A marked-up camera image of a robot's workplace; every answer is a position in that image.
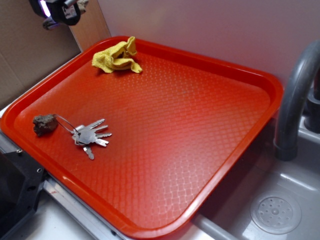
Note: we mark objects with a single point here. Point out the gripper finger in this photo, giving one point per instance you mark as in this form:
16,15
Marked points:
40,8

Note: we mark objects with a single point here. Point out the yellow cloth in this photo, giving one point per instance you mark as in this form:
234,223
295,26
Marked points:
118,57

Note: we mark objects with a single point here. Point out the brown rock keychain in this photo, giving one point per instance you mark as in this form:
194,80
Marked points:
44,124

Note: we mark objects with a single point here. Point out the silver key bunch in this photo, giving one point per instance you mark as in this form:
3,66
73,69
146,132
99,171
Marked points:
85,135

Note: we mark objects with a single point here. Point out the brown cardboard panel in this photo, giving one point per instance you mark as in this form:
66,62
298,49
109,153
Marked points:
28,52

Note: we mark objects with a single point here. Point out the red plastic tray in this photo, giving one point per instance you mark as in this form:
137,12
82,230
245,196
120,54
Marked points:
177,128

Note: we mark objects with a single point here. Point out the grey sink faucet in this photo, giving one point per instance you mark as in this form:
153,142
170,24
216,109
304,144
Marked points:
302,94

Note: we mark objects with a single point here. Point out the grey sink basin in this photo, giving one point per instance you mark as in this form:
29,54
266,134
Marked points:
225,215

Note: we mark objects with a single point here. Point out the round sink drain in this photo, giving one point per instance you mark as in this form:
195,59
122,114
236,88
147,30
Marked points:
275,212

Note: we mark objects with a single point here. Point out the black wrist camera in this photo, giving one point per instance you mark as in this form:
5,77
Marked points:
64,11

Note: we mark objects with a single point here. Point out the black metal bracket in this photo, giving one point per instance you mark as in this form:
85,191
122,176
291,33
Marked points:
21,180

